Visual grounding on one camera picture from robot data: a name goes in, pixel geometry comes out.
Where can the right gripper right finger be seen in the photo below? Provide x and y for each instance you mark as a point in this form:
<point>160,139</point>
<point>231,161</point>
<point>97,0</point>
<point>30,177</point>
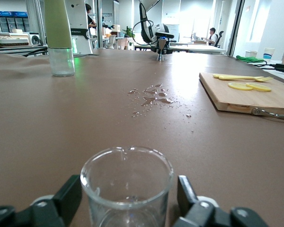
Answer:
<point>198,212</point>

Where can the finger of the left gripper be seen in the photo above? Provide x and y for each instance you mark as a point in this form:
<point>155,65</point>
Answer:
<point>155,49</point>
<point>168,50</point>

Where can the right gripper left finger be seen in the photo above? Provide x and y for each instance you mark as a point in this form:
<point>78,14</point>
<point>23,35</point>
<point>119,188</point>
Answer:
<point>61,201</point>

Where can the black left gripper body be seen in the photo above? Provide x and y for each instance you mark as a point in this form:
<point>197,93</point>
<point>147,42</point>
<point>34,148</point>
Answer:
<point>155,43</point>

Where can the steel double jigger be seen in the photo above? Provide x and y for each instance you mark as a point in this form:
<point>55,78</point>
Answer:
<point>161,43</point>

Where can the small clear glass cup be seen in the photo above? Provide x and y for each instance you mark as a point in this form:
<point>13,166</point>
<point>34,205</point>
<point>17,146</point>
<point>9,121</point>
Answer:
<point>127,189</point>

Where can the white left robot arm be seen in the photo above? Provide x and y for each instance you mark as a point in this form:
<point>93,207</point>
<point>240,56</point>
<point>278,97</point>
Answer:
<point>79,19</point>

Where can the plain white cup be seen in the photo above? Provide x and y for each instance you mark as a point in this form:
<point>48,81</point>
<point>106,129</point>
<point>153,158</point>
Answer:
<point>251,56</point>

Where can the paper cup blue band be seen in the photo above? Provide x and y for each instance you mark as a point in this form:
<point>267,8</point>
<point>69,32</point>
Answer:
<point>268,55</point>

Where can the green potted plant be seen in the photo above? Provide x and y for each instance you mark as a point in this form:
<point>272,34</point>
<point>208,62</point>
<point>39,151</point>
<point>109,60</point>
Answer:
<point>128,32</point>

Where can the white office table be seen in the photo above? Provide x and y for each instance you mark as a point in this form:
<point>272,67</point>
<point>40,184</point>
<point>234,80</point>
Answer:
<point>203,48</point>

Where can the white chair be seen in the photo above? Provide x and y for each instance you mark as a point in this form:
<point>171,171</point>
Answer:
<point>111,41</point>

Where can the seated person white shirt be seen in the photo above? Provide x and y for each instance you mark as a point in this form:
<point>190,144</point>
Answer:
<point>212,37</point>

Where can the spilled liquid drops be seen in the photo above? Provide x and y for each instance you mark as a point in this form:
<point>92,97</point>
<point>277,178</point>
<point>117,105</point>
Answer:
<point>153,99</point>

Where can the black office chair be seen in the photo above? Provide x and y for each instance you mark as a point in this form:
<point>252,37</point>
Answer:
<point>219,39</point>

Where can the yellow plastic knife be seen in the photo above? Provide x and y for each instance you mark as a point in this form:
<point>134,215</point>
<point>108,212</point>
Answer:
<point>227,75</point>

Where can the standing person dark hair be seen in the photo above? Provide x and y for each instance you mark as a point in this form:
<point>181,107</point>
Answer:
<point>90,16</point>

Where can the yellow plastic fork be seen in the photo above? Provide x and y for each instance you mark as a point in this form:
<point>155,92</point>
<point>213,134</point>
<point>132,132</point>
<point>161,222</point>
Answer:
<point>241,78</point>

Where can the yellow lemon slice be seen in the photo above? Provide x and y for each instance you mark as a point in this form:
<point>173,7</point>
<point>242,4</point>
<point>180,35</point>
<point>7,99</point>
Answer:
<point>239,86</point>
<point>260,87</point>

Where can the green cloth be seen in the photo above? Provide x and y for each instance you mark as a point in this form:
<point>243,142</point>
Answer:
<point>248,59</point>

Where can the brown table cover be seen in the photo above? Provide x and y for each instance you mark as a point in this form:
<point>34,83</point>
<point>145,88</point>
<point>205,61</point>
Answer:
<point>61,118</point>

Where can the wooden cutting board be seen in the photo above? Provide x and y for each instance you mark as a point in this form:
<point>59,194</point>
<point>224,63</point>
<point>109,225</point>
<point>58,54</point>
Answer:
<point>239,99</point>

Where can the green sleeved glass bottle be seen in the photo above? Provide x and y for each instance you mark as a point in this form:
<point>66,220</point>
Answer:
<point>58,28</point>

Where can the white box appliance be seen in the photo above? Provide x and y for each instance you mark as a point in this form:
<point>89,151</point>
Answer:
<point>30,39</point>

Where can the blue topped display fridge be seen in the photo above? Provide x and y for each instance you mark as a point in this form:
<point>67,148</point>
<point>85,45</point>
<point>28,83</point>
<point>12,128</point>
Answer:
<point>11,21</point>

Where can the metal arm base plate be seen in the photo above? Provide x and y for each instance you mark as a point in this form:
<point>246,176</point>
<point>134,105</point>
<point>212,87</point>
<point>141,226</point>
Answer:
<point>90,55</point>

